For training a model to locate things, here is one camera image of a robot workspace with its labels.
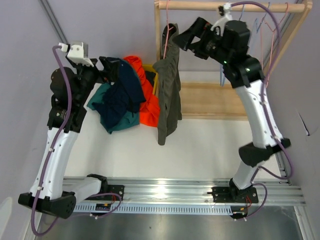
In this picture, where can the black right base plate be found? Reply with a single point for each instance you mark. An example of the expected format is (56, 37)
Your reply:
(224, 194)

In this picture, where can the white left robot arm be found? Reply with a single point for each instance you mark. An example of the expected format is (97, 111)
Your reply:
(71, 88)

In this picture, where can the wooden clothes rack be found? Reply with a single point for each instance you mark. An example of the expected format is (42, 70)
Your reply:
(201, 100)

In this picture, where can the aluminium mounting rail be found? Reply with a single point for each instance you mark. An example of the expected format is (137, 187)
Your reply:
(183, 191)

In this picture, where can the white slotted cable duct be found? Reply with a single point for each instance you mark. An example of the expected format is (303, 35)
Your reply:
(135, 208)

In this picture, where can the olive green shorts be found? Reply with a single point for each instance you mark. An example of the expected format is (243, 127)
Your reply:
(169, 84)

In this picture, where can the orange shorts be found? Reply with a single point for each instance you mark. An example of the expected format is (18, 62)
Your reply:
(149, 111)

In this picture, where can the blue hanger with navy shorts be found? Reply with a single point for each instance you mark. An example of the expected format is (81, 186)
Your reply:
(221, 76)

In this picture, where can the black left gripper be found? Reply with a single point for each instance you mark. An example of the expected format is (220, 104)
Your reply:
(111, 76)

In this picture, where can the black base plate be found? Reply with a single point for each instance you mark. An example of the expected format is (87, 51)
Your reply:
(111, 188)
(224, 194)

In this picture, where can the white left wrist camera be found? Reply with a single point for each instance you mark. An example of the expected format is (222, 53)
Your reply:
(77, 53)

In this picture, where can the navy blue shorts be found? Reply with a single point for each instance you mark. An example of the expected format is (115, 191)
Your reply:
(124, 95)

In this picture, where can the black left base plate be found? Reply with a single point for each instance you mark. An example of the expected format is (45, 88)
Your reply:
(111, 188)

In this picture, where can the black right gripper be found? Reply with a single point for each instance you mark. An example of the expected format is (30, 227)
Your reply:
(201, 28)

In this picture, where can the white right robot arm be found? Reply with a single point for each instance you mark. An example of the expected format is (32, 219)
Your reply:
(227, 42)

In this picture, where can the teal green shorts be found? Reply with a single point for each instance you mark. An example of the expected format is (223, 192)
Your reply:
(127, 121)

